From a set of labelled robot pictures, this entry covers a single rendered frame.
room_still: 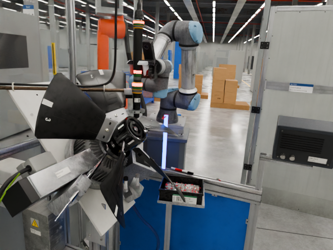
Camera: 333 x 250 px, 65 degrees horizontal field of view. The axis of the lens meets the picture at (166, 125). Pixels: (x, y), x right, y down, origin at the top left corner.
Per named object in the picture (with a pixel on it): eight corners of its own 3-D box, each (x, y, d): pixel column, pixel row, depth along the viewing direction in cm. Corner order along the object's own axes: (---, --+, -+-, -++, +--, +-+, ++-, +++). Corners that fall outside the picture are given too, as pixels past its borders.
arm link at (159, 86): (151, 94, 142) (153, 74, 140) (169, 97, 138) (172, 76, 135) (143, 95, 136) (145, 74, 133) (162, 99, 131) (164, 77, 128)
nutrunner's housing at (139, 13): (132, 118, 111) (134, 0, 99) (131, 116, 114) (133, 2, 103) (141, 118, 112) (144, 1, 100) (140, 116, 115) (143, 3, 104)
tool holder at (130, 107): (124, 113, 108) (124, 90, 105) (123, 110, 114) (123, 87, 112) (145, 113, 110) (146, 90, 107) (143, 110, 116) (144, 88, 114)
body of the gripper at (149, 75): (150, 79, 112) (161, 78, 123) (151, 58, 110) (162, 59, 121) (134, 78, 115) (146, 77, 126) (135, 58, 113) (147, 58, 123)
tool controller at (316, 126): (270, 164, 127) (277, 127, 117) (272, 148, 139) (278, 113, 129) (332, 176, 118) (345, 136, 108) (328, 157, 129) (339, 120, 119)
